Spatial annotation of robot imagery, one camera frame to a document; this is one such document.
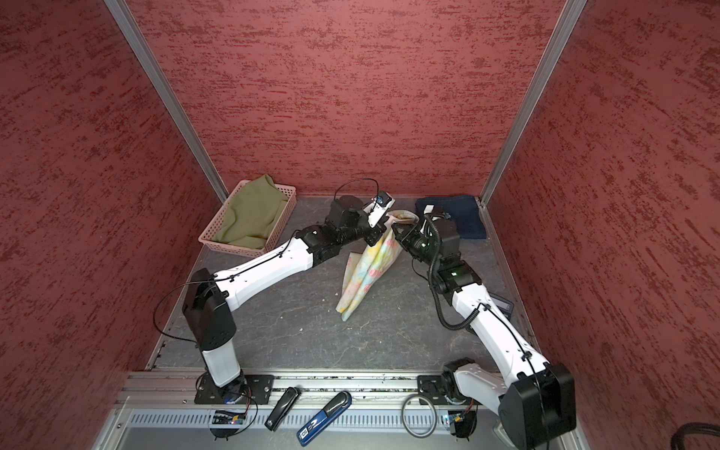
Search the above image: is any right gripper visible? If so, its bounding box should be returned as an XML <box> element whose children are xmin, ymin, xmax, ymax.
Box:
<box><xmin>391</xmin><ymin>221</ymin><xmax>441</xmax><ymax>268</ymax></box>

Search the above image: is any pastel floral skirt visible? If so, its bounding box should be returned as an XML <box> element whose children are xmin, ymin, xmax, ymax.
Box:
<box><xmin>336</xmin><ymin>210</ymin><xmax>419</xmax><ymax>322</ymax></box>

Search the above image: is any blue denim skirt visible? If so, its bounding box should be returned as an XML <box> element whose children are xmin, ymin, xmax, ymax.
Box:
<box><xmin>415</xmin><ymin>195</ymin><xmax>488</xmax><ymax>240</ymax></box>

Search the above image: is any olive green garment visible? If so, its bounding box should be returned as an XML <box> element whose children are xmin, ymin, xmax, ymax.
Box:
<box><xmin>213</xmin><ymin>174</ymin><xmax>288</xmax><ymax>249</ymax></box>

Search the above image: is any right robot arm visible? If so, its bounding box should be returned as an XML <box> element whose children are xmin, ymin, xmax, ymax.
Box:
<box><xmin>392</xmin><ymin>213</ymin><xmax>578</xmax><ymax>449</ymax></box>

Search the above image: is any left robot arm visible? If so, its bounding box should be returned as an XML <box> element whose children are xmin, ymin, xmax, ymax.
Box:
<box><xmin>178</xmin><ymin>190</ymin><xmax>395</xmax><ymax>405</ymax></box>

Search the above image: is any black calculator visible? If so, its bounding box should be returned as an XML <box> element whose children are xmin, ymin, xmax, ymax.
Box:
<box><xmin>489</xmin><ymin>292</ymin><xmax>515</xmax><ymax>321</ymax></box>

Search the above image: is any pink plastic basket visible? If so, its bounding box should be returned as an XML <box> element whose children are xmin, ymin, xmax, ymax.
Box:
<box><xmin>199</xmin><ymin>174</ymin><xmax>296</xmax><ymax>258</ymax></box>

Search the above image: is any blue black handheld device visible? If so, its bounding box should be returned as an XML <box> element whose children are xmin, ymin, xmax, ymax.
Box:
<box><xmin>296</xmin><ymin>391</ymin><xmax>353</xmax><ymax>447</ymax></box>

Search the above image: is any right circuit board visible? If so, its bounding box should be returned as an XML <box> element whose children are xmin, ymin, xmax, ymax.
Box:
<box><xmin>444</xmin><ymin>411</ymin><xmax>477</xmax><ymax>440</ymax></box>

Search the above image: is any circuit board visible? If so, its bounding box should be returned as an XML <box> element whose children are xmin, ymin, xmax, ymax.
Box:
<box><xmin>444</xmin><ymin>411</ymin><xmax>477</xmax><ymax>440</ymax></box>
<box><xmin>209</xmin><ymin>410</ymin><xmax>248</xmax><ymax>440</ymax></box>

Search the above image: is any left circuit board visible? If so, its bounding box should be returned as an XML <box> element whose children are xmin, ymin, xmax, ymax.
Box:
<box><xmin>209</xmin><ymin>410</ymin><xmax>248</xmax><ymax>440</ymax></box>

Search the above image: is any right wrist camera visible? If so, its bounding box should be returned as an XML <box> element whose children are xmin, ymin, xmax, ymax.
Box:
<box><xmin>423</xmin><ymin>204</ymin><xmax>446</xmax><ymax>221</ymax></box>

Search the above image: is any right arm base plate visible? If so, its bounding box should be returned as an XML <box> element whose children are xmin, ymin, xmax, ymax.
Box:
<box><xmin>416</xmin><ymin>375</ymin><xmax>449</xmax><ymax>405</ymax></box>

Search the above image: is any grey coiled cable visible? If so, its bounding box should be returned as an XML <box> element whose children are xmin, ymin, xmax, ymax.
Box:
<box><xmin>400</xmin><ymin>393</ymin><xmax>439</xmax><ymax>440</ymax></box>

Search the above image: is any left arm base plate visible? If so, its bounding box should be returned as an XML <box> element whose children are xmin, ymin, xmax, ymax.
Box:
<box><xmin>194</xmin><ymin>372</ymin><xmax>275</xmax><ymax>405</ymax></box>

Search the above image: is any aluminium front rail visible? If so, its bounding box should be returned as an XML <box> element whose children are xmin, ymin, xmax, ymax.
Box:
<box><xmin>94</xmin><ymin>369</ymin><xmax>512</xmax><ymax>449</ymax></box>

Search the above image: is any right aluminium corner post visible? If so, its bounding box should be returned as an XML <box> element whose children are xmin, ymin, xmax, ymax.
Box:
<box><xmin>479</xmin><ymin>0</ymin><xmax>587</xmax><ymax>209</ymax></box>

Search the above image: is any aluminium corner post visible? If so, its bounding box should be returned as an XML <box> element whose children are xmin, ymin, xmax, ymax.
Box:
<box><xmin>104</xmin><ymin>0</ymin><xmax>229</xmax><ymax>202</ymax></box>
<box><xmin>479</xmin><ymin>0</ymin><xmax>587</xmax><ymax>209</ymax></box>

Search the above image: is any left aluminium corner post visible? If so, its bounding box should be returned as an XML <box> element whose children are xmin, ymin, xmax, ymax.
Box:
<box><xmin>104</xmin><ymin>0</ymin><xmax>229</xmax><ymax>202</ymax></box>

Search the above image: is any black cable at edge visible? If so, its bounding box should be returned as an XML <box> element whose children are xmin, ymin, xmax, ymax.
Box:
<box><xmin>670</xmin><ymin>421</ymin><xmax>720</xmax><ymax>450</ymax></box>

